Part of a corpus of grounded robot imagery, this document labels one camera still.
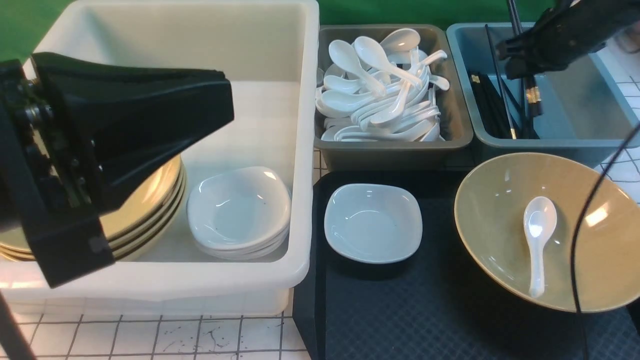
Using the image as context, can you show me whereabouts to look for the black camera cable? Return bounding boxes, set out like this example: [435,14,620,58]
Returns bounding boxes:
[570,122,640,360]

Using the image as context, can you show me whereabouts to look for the stack of white sauce dishes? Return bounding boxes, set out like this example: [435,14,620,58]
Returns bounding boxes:
[186,166,292,261]

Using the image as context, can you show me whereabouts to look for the stack of beige bowls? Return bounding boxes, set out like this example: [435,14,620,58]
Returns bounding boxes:
[0,155,183,261]

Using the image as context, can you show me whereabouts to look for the large white plastic tub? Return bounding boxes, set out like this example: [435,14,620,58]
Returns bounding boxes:
[1,0,319,322]

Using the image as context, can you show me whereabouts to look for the black chopsticks in bin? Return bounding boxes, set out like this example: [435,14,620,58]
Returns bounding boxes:
[467,24,540,140]

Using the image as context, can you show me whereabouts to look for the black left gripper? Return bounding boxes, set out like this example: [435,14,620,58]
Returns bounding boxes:
[0,52,234,289]

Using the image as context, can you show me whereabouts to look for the grey plastic spoon bin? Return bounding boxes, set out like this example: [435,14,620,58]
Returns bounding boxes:
[314,23,474,172]

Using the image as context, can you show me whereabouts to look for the white ceramic soup spoon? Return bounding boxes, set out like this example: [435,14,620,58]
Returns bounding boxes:
[523,196,558,298]

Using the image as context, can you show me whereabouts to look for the green backdrop cloth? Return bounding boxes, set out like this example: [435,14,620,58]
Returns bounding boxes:
[0,0,558,63]

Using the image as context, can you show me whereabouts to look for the beige noodle bowl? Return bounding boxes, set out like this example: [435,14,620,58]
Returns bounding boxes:
[454,152,640,313]

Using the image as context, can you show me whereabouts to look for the blue plastic chopstick bin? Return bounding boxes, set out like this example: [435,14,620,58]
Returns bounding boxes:
[446,22,639,167]

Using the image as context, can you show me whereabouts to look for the white square sauce dish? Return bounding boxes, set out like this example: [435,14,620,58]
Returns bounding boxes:
[324,183,423,265]

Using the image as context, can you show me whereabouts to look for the pile of white soup spoons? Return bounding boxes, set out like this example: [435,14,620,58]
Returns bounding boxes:
[315,28,450,142]

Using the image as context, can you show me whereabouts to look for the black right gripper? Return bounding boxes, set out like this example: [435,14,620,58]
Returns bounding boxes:
[496,0,636,80]

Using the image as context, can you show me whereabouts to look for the black textured serving tray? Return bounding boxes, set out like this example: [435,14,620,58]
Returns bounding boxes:
[292,171,640,360]

